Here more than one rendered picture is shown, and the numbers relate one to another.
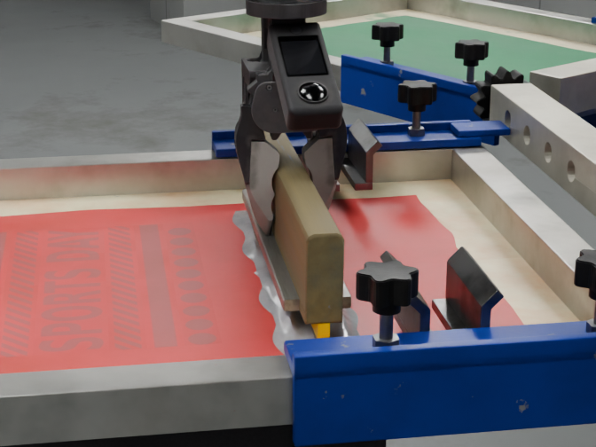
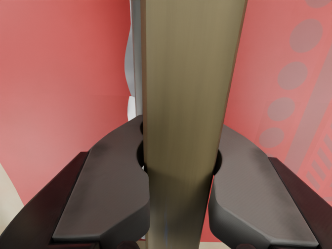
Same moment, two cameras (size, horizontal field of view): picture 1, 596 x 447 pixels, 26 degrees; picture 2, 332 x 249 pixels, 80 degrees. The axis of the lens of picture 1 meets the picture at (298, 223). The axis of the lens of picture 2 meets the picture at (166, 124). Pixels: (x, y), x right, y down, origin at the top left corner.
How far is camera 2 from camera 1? 109 cm
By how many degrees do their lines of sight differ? 43
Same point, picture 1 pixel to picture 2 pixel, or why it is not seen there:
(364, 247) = (88, 145)
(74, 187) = not seen: outside the picture
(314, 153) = (121, 197)
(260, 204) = (232, 131)
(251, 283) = not seen: hidden behind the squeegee
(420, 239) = (30, 152)
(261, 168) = (253, 176)
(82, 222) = not seen: hidden behind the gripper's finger
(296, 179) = (188, 99)
